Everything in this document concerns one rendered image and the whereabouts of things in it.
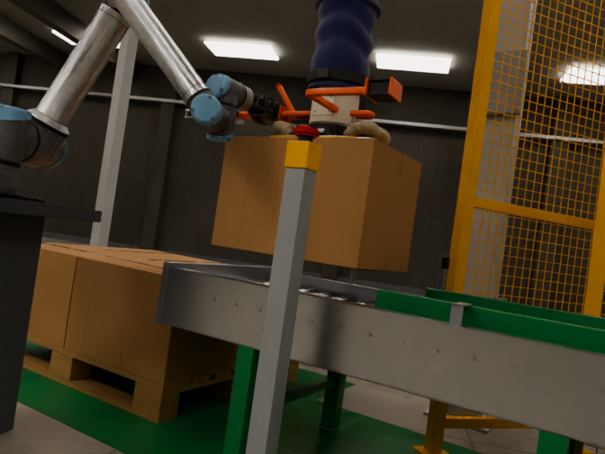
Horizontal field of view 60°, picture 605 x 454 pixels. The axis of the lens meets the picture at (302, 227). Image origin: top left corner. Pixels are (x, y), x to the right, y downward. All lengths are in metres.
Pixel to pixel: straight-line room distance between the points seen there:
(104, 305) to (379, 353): 1.27
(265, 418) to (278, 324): 0.24
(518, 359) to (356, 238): 0.58
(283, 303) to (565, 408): 0.68
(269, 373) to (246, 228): 0.63
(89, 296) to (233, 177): 0.86
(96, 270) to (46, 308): 0.36
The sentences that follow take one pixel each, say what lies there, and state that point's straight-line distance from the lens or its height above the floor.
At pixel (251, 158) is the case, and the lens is 1.87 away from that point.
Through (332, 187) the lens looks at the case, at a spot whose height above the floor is 0.92.
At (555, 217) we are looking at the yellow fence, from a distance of 2.46.
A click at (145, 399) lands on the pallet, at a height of 0.07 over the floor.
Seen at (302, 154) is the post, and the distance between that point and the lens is 1.35.
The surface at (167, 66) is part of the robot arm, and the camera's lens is 1.74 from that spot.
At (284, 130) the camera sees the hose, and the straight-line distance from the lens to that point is 1.91.
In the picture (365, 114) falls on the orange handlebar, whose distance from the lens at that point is 1.87.
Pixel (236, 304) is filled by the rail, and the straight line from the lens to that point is 1.65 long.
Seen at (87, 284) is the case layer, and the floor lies 0.44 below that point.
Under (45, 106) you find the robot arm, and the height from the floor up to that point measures 1.07.
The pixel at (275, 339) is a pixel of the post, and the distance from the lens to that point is 1.36.
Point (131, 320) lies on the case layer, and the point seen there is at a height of 0.34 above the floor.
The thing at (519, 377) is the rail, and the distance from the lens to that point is 1.35.
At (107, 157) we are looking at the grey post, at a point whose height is 1.28.
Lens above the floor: 0.75
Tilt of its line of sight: 1 degrees up
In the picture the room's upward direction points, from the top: 8 degrees clockwise
